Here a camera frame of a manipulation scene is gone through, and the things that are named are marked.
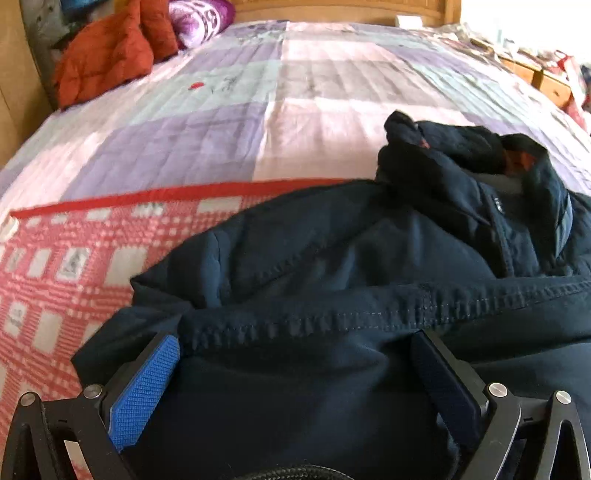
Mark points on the pastel patchwork bed quilt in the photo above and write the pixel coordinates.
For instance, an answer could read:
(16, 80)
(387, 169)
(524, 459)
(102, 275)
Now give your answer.
(277, 92)

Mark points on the grey bag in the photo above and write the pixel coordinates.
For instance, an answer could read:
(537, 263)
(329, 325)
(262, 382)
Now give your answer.
(46, 23)

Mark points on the small white box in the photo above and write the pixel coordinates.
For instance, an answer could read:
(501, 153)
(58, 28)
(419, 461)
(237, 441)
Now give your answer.
(409, 21)

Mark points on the red checked blanket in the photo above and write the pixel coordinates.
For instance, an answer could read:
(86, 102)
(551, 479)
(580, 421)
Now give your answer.
(69, 277)

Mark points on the navy padded jacket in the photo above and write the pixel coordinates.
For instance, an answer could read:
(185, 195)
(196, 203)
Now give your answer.
(323, 258)

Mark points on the wooden nightstand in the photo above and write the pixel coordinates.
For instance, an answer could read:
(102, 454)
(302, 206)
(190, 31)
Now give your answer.
(556, 90)
(519, 71)

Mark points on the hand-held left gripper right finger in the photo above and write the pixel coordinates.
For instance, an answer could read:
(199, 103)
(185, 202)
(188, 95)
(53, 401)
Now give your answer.
(445, 387)

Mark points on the orange puffer jacket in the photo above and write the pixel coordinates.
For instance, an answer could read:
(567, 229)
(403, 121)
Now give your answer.
(106, 60)

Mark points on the purple floral blanket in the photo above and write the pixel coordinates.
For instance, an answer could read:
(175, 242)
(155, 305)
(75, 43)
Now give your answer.
(203, 21)

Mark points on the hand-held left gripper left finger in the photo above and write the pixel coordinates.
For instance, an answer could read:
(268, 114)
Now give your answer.
(143, 392)

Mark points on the wooden wardrobe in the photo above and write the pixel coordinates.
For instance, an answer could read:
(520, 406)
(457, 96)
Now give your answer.
(18, 92)

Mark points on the wooden bed headboard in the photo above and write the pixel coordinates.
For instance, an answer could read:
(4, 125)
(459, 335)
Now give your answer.
(323, 9)

